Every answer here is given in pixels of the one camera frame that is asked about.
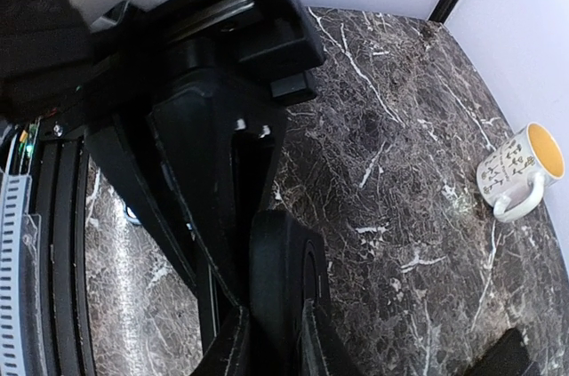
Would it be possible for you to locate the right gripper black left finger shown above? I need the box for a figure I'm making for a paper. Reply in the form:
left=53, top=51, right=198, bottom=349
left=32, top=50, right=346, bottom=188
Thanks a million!
left=191, top=307, right=251, bottom=376

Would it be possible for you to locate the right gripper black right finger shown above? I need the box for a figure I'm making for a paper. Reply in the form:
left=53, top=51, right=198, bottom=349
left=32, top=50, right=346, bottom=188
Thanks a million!
left=300, top=300, right=356, bottom=375

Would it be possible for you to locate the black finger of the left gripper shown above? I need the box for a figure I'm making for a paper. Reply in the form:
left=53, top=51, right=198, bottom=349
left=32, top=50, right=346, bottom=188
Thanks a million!
left=148, top=100, right=258, bottom=304
left=85, top=117, right=197, bottom=292

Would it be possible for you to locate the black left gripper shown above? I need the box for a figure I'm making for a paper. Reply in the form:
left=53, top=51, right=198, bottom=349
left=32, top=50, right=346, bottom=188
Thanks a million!
left=0, top=0, right=326, bottom=261

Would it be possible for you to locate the white patterned mug yellow inside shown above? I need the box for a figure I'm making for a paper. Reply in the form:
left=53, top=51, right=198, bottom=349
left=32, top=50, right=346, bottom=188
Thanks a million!
left=476, top=123, right=565, bottom=223

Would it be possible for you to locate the black front rail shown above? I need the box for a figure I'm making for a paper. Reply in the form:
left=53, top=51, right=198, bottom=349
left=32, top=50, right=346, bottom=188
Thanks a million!
left=31, top=137, right=97, bottom=375

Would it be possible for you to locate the white slotted cable duct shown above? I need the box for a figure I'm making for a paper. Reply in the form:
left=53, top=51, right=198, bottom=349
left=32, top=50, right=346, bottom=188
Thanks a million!
left=1, top=172, right=28, bottom=376

